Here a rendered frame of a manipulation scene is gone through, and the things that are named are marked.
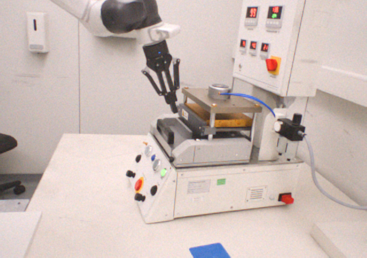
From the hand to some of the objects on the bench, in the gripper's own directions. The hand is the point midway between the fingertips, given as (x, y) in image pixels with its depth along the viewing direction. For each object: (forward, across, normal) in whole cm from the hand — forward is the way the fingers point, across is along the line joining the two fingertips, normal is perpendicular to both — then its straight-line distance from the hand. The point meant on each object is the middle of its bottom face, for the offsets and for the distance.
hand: (172, 102), depth 106 cm
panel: (+26, +23, +1) cm, 35 cm away
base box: (+37, -2, +3) cm, 37 cm away
